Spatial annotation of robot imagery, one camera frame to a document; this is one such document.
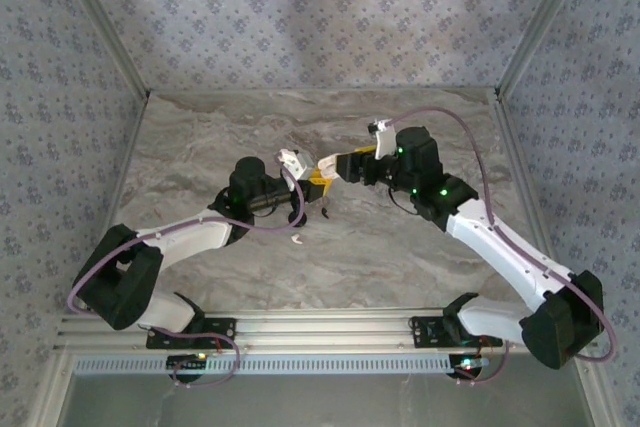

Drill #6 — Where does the black controller board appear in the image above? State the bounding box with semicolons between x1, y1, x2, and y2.
448;354;489;381
166;353;209;381

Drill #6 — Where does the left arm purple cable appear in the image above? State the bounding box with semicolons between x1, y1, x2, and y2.
66;166;308;390

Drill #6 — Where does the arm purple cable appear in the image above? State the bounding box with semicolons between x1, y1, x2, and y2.
392;105;617;389
66;166;308;390

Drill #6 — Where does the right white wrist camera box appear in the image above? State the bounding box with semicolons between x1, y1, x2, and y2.
368;118;400;158

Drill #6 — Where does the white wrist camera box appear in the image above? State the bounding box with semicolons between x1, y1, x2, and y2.
368;118;400;158
276;148;318;182

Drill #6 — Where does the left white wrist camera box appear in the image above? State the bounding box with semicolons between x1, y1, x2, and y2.
276;148;318;182

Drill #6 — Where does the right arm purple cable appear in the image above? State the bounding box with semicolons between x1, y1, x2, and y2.
392;105;617;389

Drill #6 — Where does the aluminium side rail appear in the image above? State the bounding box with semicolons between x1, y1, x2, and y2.
491;90;572;312
74;90;152;314

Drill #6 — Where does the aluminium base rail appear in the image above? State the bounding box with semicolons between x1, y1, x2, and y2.
54;308;599;351

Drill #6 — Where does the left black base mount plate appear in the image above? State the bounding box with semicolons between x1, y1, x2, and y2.
145;316;238;350

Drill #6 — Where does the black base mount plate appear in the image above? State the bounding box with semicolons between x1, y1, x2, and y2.
145;316;238;350
409;312;504;349

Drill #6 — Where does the grey slotted cable duct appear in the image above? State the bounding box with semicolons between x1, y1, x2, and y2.
73;352;489;377

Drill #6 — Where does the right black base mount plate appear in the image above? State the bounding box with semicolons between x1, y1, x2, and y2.
409;312;504;349

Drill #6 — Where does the aluminium corner post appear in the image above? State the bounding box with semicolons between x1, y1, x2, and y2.
48;0;152;98
493;0;597;98

